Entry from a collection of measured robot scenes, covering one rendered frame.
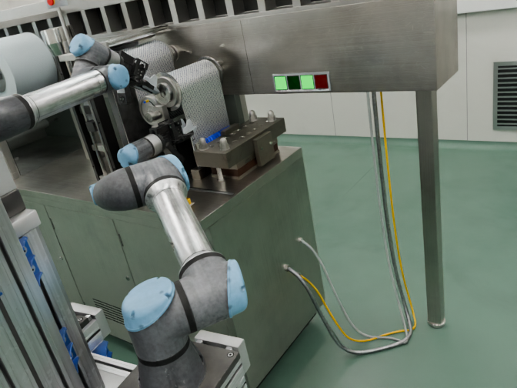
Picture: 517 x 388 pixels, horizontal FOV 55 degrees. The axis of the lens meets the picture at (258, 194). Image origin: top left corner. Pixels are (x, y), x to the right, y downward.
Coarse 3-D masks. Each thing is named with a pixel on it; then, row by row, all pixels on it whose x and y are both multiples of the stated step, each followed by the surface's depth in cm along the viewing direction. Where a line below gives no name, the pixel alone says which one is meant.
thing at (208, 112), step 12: (204, 96) 194; (216, 96) 200; (192, 108) 190; (204, 108) 195; (216, 108) 201; (192, 120) 190; (204, 120) 196; (216, 120) 201; (204, 132) 196; (192, 144) 192
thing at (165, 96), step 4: (160, 84) 184; (164, 84) 183; (160, 88) 185; (164, 88) 183; (168, 88) 183; (160, 92) 186; (164, 92) 184; (168, 92) 183; (160, 96) 187; (164, 96) 186; (168, 96) 184; (172, 96) 185; (160, 100) 188; (164, 100) 186; (168, 100) 185
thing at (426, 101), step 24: (240, 96) 233; (432, 96) 181; (432, 120) 184; (432, 144) 187; (432, 168) 192; (432, 192) 196; (432, 216) 201; (432, 240) 206; (432, 264) 211; (432, 288) 216; (432, 312) 222
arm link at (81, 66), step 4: (76, 60) 157; (80, 60) 156; (84, 60) 156; (76, 64) 157; (80, 64) 156; (84, 64) 156; (88, 64) 157; (92, 64) 157; (76, 68) 156; (80, 68) 156; (84, 68) 155; (88, 68) 154; (72, 72) 157; (76, 72) 155; (80, 72) 154; (84, 72) 153; (72, 76) 156
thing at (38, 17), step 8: (32, 16) 240; (40, 16) 243; (48, 16) 246; (56, 16) 249; (0, 24) 228; (8, 24) 231; (16, 24) 234; (0, 144) 233; (8, 152) 237; (8, 160) 237; (8, 168) 238; (16, 176) 241
